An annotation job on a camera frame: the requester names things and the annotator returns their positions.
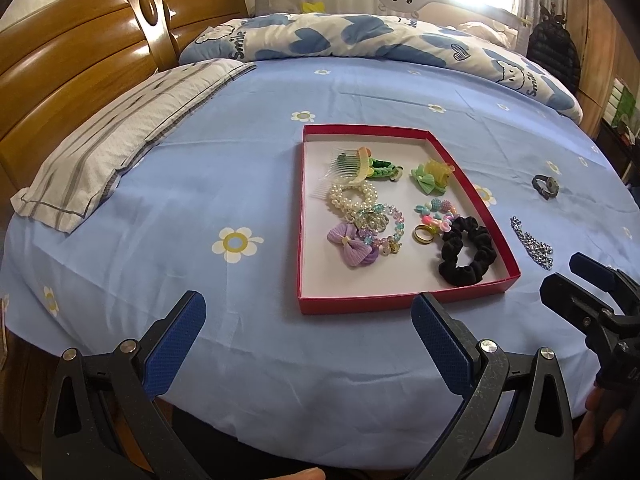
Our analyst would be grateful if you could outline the black cabinet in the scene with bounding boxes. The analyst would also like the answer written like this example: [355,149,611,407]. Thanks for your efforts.
[597,120,640,181]

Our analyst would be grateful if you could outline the green storage boxes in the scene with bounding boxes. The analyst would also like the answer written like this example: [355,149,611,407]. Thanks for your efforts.
[612,80,640,131]

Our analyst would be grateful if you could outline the wooden headboard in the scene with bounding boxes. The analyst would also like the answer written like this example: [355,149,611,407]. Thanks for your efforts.
[0,0,248,196]

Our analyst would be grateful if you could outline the translucent pastel bead bracelet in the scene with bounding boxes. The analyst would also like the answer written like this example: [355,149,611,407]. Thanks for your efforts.
[345,202,406,256]

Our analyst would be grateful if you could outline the person's left hand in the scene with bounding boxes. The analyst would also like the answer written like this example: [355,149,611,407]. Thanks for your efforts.
[272,467,326,480]

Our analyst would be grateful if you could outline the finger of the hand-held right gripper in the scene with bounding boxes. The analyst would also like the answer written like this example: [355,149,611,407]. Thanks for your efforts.
[570,252,640,311]
[540,272,621,346]

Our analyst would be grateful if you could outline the purple bow hair clip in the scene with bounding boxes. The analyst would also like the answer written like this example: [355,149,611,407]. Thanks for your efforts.
[326,222,381,267]

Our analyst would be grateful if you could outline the person's right hand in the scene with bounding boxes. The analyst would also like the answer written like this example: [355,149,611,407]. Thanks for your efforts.
[575,390,632,461]

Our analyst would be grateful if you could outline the black puffer jacket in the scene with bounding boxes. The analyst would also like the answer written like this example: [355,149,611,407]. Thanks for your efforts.
[527,2,583,98]

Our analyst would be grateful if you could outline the dark ring watch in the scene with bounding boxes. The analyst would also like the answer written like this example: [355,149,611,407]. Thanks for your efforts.
[531,174,561,201]

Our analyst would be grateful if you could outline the wooden wardrobe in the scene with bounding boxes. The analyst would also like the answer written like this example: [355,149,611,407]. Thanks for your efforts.
[565,0,636,141]

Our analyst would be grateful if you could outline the grey striped pillow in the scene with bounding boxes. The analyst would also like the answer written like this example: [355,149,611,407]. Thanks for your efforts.
[10,58,258,233]

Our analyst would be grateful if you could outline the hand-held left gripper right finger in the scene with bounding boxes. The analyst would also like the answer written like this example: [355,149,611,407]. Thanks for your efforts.
[407,292,576,480]

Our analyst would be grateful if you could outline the blue heart print quilt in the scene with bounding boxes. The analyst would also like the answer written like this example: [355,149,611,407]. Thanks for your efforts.
[178,12,583,126]

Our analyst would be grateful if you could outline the colourful bead bracelet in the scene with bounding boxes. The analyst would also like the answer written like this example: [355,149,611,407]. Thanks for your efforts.
[414,199,460,233]

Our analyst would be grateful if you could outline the yellow-green bow hair tie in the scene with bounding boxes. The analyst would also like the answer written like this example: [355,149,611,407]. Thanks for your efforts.
[420,157,456,188]

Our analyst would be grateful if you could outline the black scrunchie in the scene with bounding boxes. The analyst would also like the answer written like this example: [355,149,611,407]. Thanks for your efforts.
[439,216,497,287]

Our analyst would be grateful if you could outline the translucent hair comb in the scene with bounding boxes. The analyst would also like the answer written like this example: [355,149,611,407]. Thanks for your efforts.
[309,147,373,201]

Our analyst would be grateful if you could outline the silver chain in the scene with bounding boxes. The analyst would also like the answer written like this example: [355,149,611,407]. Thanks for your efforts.
[510,216,554,270]

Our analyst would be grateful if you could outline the white pearl bracelet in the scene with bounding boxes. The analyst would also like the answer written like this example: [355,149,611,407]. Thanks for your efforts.
[327,180,378,221]

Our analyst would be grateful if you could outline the green bow hair clip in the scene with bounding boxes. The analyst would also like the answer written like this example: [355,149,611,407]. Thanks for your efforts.
[410,167,446,196]

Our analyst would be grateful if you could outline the blue floral bedsheet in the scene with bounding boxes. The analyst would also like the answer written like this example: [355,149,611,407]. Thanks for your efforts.
[0,55,636,471]

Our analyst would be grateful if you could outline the green braided hair clip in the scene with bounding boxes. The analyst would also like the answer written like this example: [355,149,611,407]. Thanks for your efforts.
[367,156,405,183]

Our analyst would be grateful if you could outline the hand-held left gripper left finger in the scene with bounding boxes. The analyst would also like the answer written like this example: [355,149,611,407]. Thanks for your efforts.
[41,290,216,480]

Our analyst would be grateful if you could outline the red shallow box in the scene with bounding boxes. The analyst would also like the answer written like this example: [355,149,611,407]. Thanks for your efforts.
[297,124,522,316]

